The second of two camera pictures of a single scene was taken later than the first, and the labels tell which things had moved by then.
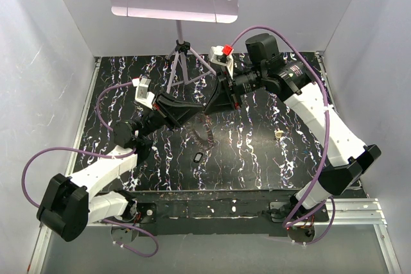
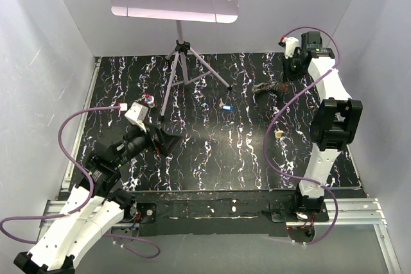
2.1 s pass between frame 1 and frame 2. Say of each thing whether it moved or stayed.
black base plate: stayed
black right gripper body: moved
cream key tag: stayed
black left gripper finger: moved
